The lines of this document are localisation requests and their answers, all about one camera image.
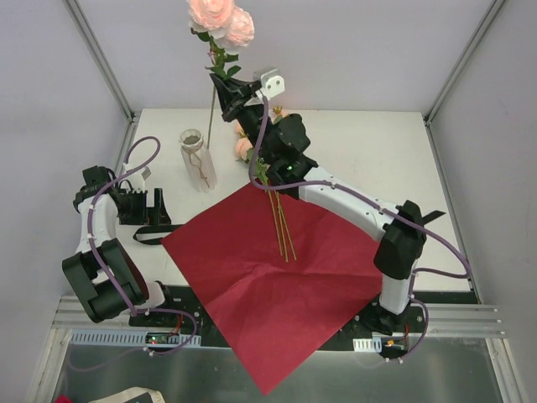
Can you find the right aluminium frame post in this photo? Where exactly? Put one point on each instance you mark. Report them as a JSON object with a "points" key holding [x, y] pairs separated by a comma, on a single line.
{"points": [[478, 36]]}

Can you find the red object at bottom edge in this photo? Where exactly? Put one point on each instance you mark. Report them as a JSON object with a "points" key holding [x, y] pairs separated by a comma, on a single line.
{"points": [[62, 399]]}

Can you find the light pink rose stem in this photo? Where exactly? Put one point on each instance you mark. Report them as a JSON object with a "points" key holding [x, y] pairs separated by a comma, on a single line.
{"points": [[227, 29]]}

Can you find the left white cable duct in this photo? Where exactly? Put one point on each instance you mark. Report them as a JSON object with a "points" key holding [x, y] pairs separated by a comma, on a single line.
{"points": [[114, 338]]}

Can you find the white cable duct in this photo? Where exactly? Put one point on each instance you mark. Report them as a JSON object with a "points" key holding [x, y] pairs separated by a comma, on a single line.
{"points": [[114, 338], [377, 344]]}

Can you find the white ribbed ceramic vase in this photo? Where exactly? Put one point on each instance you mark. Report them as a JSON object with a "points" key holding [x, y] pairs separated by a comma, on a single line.
{"points": [[198, 161]]}

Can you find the left aluminium frame post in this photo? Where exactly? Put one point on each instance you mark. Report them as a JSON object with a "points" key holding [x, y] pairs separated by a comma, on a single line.
{"points": [[96, 52]]}

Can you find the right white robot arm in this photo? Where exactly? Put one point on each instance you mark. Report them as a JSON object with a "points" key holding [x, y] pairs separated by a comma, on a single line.
{"points": [[279, 162]]}

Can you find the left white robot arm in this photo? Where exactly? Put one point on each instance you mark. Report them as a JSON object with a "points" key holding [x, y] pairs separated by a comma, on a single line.
{"points": [[103, 276]]}

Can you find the brown red wrapping paper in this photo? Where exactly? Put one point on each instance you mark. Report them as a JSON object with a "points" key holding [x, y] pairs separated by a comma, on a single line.
{"points": [[275, 312]]}

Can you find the pink artificial flower bunch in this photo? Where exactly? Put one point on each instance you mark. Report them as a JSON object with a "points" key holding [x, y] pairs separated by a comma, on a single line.
{"points": [[244, 151]]}

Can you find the right white cable duct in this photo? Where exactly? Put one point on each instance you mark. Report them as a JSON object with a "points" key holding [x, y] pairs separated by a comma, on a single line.
{"points": [[377, 344]]}

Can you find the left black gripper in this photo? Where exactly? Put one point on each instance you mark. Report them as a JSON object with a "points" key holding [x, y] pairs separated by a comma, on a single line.
{"points": [[147, 206]]}

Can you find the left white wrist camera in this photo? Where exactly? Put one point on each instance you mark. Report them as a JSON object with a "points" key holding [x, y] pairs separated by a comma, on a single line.
{"points": [[136, 181]]}

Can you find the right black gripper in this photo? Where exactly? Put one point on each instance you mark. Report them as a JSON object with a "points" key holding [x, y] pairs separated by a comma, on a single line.
{"points": [[242, 101]]}

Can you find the aluminium frame post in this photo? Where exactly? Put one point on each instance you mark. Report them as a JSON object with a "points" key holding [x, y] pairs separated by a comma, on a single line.
{"points": [[96, 52], [478, 36]]}

